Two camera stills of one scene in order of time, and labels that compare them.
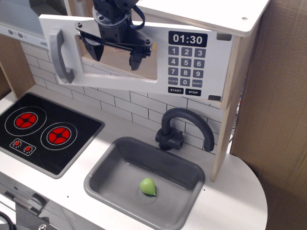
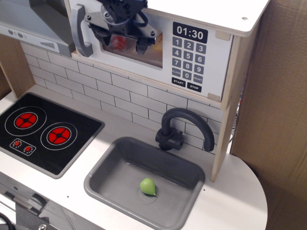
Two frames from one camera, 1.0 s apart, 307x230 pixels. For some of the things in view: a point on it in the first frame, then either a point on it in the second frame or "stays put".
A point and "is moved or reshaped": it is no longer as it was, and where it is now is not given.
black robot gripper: x=118 y=33 → x=127 y=23
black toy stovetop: x=44 y=135 stays put
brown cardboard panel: x=271 y=137 stays put
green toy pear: x=147 y=186 stays put
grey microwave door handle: x=56 y=40 → x=78 y=13
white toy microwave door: x=189 y=62 is moved or reshaped
